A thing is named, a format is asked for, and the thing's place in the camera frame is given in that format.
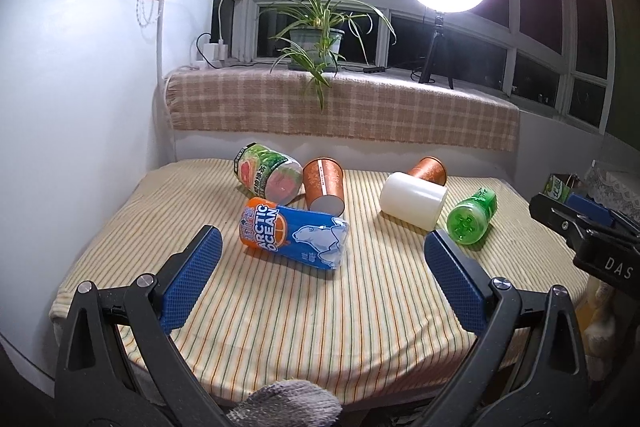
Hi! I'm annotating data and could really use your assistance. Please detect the white plastic cup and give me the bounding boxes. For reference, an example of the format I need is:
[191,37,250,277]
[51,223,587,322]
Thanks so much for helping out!
[380,172,448,231]

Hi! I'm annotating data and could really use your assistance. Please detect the right copper paper cup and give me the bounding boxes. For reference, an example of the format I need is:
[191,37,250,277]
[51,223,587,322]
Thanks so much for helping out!
[408,156,447,186]

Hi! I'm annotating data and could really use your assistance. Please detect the copper paper cup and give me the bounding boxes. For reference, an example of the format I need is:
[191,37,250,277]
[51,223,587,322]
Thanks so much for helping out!
[408,156,447,186]
[303,157,345,217]

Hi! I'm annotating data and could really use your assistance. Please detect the left copper paper cup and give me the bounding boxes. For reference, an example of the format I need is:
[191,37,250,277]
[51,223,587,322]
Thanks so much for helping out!
[303,157,345,217]

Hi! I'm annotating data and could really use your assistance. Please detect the green white paper bag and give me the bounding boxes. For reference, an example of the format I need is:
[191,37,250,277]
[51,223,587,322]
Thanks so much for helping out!
[542,173,582,202]

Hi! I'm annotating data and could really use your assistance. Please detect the green plastic bottle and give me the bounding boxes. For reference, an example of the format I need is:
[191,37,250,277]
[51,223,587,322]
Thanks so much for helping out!
[447,187,498,245]

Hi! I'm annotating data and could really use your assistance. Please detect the grey fuzzy sleeve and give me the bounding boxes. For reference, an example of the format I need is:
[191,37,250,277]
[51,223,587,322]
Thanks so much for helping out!
[227,379,342,427]

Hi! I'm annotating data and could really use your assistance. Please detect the striped yellow tablecloth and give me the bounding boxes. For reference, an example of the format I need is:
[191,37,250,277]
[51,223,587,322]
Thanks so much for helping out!
[49,157,591,405]

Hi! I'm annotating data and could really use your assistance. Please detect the green pink fruit can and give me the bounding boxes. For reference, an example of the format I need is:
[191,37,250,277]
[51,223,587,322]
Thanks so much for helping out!
[233,143,303,205]

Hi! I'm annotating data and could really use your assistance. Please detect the plaid beige sill cloth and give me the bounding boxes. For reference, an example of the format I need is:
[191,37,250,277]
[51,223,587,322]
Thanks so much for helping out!
[165,67,520,152]

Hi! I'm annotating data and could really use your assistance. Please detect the white power charger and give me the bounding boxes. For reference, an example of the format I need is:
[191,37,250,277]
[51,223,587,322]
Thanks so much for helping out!
[195,41,228,69]

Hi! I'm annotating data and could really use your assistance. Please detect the potted spider plant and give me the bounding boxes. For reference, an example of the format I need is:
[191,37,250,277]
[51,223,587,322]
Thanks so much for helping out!
[267,0,397,108]

